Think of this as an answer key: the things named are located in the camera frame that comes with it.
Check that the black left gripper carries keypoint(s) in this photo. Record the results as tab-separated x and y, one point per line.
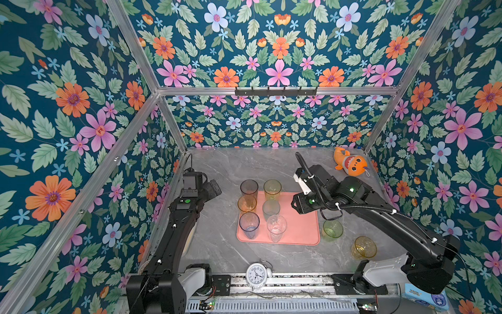
210	192

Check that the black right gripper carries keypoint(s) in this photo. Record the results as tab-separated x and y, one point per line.
310	175

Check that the green short cup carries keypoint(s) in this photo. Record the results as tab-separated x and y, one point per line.
331	230

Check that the green tall transparent cup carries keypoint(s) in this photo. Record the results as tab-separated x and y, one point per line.
272	189

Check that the yellow transparent cup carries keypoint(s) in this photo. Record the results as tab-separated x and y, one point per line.
247	204

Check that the grey transparent cup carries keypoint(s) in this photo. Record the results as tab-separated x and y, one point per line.
249	187

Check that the teal frosted cup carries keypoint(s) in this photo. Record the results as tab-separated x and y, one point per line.
271	208

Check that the clear transparent cup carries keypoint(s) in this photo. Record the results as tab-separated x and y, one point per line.
276	226

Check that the blue transparent cup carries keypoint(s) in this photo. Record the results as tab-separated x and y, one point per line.
249	223

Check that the yellow short cup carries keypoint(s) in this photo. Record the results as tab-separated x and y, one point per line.
363	248

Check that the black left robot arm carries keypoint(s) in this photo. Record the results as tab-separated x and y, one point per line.
160	288

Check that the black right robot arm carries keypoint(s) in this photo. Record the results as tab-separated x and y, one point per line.
428	263

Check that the pink plastic tray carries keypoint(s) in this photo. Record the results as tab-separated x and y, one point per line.
301	229

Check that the orange plush fish toy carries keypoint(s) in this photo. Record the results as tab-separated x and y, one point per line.
352	165

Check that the white alarm clock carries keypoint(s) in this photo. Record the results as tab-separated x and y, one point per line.
258	274

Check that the blue tissue pack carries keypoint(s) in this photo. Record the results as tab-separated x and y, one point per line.
437	302

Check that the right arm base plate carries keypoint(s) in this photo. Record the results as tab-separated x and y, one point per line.
345	283

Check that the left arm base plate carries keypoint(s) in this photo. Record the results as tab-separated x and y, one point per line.
215	285

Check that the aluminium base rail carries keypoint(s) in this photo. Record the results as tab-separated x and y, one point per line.
295	285

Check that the black hook rail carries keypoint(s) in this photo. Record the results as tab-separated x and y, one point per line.
275	91

